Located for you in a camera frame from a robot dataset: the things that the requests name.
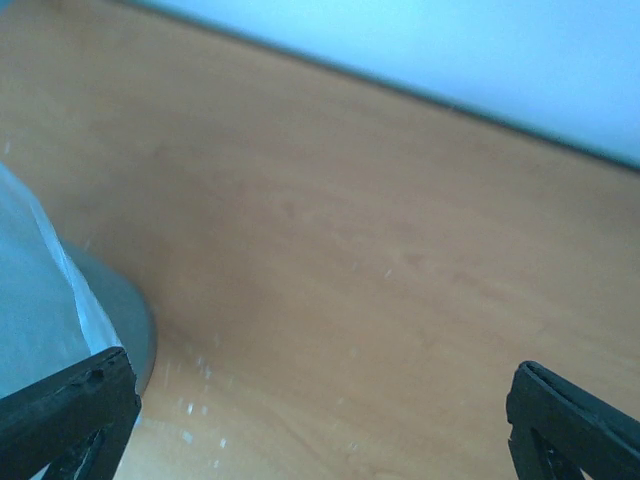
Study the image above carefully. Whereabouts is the grey mesh trash bin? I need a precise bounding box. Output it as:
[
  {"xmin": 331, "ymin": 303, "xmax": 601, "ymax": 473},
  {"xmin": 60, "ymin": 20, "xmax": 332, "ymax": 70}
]
[{"xmin": 62, "ymin": 240, "xmax": 157, "ymax": 396}]

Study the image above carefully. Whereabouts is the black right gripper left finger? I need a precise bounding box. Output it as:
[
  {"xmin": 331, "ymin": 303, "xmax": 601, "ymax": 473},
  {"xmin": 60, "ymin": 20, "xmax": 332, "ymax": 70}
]
[{"xmin": 1, "ymin": 347, "xmax": 141, "ymax": 479}]

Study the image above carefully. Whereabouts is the translucent blue plastic bag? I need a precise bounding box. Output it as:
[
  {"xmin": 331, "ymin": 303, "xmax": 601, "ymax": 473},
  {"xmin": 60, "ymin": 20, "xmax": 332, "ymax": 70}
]
[{"xmin": 1, "ymin": 166, "xmax": 121, "ymax": 397}]

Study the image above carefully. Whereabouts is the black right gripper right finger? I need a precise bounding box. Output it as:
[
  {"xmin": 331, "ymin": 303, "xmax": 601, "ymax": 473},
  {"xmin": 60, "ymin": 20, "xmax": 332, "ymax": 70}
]
[{"xmin": 506, "ymin": 361, "xmax": 639, "ymax": 479}]

